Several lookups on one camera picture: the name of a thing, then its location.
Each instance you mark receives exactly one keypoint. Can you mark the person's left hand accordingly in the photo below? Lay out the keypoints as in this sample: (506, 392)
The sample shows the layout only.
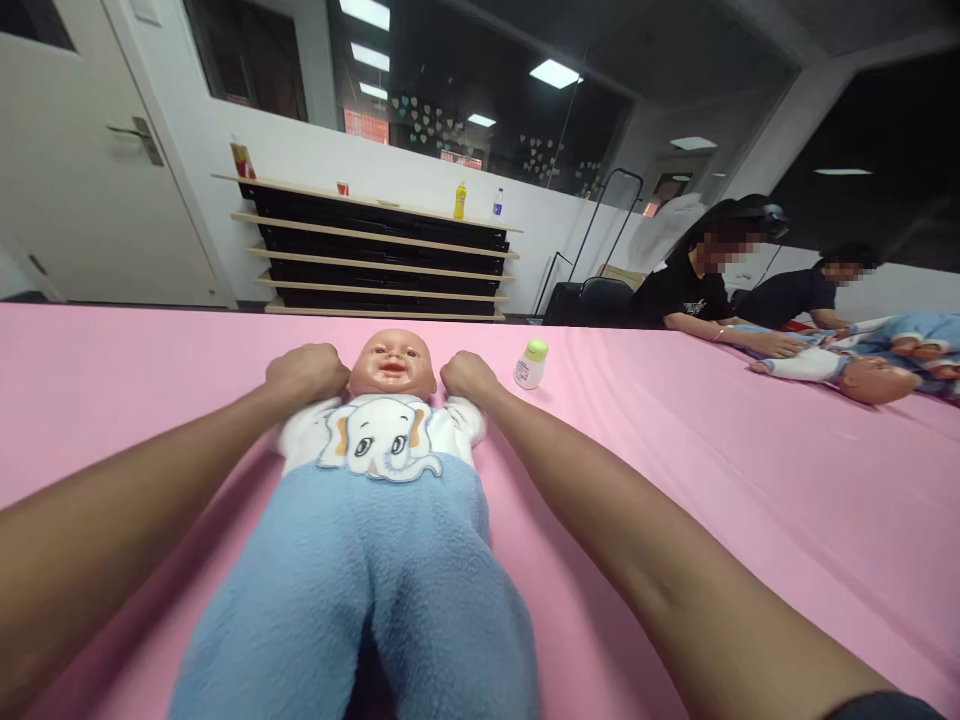
(304, 371)

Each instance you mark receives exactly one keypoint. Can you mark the person's right hand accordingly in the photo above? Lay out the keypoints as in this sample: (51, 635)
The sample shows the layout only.
(469, 375)

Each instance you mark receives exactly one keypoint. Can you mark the person's right fingers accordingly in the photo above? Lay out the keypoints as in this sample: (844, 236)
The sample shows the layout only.
(454, 370)

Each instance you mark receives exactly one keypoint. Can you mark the person's left fingers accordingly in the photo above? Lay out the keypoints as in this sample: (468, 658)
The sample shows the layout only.
(330, 367)

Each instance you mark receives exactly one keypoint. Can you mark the baby doll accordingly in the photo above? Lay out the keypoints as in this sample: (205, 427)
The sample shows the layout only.
(375, 517)
(847, 367)

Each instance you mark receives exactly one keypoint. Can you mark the white bottle with green cap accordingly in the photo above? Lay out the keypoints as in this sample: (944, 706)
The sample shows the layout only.
(529, 365)

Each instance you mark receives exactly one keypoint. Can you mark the wooden shelf with black crates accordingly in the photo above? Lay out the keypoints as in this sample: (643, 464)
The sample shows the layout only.
(375, 247)

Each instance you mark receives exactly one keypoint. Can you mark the black chair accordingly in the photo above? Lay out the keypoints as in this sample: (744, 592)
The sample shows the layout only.
(606, 300)

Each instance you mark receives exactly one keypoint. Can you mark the yellow drink bottle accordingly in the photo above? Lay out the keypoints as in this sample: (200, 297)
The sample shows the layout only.
(459, 201)

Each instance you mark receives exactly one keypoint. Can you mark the clear bottle with blue label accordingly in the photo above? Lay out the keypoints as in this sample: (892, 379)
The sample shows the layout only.
(498, 206)

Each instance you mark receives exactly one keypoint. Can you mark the black metal clothes rack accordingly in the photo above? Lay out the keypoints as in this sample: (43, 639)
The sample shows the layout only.
(592, 240)

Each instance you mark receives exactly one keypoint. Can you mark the red and yellow carton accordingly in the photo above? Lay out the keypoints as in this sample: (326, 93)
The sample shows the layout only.
(241, 160)

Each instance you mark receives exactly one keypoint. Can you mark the pink table cloth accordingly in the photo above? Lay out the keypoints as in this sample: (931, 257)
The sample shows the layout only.
(712, 465)

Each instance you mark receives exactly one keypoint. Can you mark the window with heart stickers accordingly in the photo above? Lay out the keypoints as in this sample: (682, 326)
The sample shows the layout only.
(465, 82)

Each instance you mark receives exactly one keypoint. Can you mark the baby doll in white outfit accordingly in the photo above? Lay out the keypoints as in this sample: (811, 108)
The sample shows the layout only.
(847, 367)

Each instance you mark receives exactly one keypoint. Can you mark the pile of baby dolls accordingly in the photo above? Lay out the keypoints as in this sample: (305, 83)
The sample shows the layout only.
(922, 341)

